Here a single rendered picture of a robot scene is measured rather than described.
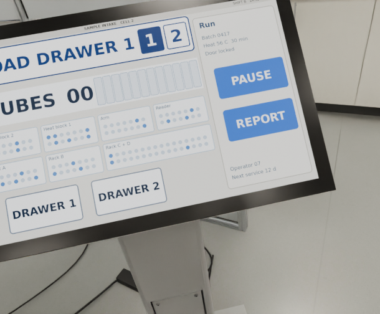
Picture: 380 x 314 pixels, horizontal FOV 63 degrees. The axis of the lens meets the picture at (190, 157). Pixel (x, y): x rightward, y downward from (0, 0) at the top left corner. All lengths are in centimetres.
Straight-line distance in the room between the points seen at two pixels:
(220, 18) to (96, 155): 25
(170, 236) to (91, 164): 24
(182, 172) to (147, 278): 33
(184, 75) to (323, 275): 126
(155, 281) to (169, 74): 44
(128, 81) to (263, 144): 20
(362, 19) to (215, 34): 199
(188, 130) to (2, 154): 24
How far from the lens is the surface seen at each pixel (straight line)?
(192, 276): 71
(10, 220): 46
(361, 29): 242
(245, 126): 43
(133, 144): 42
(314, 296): 149
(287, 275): 152
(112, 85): 44
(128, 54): 45
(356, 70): 251
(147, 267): 66
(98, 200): 42
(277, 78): 46
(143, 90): 43
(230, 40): 46
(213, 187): 41
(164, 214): 41
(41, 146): 45
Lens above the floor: 126
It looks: 35 degrees down
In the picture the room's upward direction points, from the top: 9 degrees counter-clockwise
